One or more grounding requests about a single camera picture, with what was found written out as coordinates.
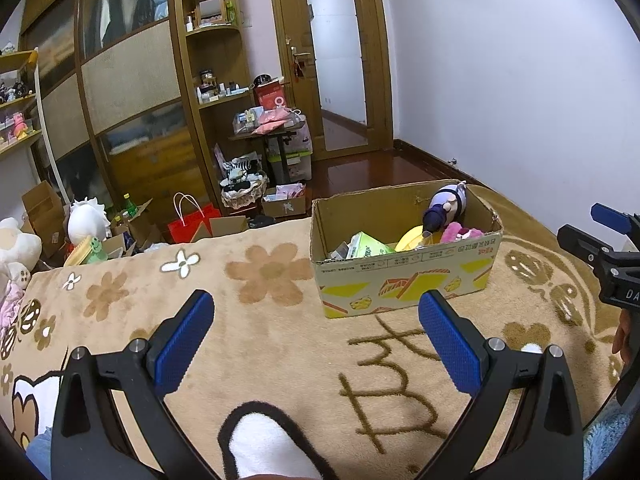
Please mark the green frog toy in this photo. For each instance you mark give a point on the green frog toy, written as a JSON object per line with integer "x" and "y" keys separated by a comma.
{"x": 95, "y": 250}

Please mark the clear storage bin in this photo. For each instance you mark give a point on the clear storage bin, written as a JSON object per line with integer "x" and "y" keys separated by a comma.
{"x": 295, "y": 160}

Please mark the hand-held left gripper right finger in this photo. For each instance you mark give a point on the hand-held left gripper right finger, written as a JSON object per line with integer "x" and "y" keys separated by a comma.
{"x": 450, "y": 340}

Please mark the wooden wardrobe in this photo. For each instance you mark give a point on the wooden wardrobe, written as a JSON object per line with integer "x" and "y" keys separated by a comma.
{"x": 125, "y": 85}

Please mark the zebra striped toy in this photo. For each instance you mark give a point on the zebra striped toy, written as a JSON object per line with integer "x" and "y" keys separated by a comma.
{"x": 240, "y": 167}

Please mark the white pole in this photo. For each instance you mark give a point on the white pole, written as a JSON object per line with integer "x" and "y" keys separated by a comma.
{"x": 47, "y": 130}

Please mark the wooden photo frame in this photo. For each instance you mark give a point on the wooden photo frame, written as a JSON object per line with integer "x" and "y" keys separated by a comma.
{"x": 210, "y": 9}

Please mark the pink bag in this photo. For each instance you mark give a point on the pink bag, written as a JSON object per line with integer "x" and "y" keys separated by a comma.
{"x": 275, "y": 120}

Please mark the carton with green bottles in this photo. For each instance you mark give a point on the carton with green bottles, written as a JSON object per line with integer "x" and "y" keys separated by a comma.
{"x": 135, "y": 225}

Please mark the yellow plush toy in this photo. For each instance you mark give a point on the yellow plush toy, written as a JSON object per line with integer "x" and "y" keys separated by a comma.
{"x": 410, "y": 240}

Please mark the wooden corner shelf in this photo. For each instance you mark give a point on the wooden corner shelf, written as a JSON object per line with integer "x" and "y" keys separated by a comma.
{"x": 215, "y": 60}

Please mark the open brown cardboard carton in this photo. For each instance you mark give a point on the open brown cardboard carton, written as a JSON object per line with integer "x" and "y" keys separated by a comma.
{"x": 42, "y": 220}

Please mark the person's leg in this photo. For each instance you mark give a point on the person's leg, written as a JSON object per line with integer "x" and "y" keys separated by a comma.
{"x": 45, "y": 455}

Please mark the red paper bag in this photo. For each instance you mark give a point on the red paper bag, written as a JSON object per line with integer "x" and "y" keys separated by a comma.
{"x": 190, "y": 225}

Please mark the pink plush cloth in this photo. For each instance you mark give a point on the pink plush cloth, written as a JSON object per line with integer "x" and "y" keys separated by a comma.
{"x": 10, "y": 310}

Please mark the printed cardboard box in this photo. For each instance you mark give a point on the printed cardboard box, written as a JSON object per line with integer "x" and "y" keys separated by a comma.
{"x": 400, "y": 270}

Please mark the wooden door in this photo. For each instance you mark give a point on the wooden door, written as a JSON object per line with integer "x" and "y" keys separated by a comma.
{"x": 340, "y": 60}

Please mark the yellow wall shelf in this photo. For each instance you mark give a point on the yellow wall shelf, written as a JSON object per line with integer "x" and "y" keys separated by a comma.
{"x": 17, "y": 100}

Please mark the beige plush toy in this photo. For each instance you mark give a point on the beige plush toy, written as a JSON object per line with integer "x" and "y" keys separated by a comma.
{"x": 17, "y": 247}

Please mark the white and purple plush doll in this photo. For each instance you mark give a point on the white and purple plush doll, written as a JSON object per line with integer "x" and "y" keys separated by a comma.
{"x": 445, "y": 205}

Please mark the white-haired plush toy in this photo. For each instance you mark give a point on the white-haired plush toy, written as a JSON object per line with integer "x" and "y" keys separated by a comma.
{"x": 87, "y": 220}

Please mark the wicker basket with lace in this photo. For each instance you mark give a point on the wicker basket with lace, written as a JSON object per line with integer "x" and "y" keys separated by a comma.
{"x": 242, "y": 195}

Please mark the small white cardboard box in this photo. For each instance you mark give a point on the small white cardboard box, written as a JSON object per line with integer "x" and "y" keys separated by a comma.
{"x": 282, "y": 202}

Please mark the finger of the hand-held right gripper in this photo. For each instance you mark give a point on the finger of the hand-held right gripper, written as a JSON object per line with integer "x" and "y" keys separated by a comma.
{"x": 582, "y": 242}
{"x": 607, "y": 215}

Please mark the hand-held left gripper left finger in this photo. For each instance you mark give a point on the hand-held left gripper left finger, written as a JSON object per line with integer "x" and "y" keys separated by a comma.
{"x": 182, "y": 340}

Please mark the pink plush toy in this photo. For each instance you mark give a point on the pink plush toy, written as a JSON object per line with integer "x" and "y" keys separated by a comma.
{"x": 457, "y": 232}

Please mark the green tissue pack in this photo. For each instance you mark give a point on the green tissue pack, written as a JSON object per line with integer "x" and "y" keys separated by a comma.
{"x": 370, "y": 249}

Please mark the red box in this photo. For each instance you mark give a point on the red box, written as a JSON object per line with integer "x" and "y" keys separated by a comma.
{"x": 270, "y": 95}

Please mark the person's right hand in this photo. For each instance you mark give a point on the person's right hand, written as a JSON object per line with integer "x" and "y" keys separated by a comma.
{"x": 621, "y": 340}

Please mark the beige printed blanket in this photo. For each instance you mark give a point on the beige printed blanket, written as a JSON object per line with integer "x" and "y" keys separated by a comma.
{"x": 280, "y": 320}

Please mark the small cluttered table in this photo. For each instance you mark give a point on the small cluttered table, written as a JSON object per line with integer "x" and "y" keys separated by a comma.
{"x": 265, "y": 135}

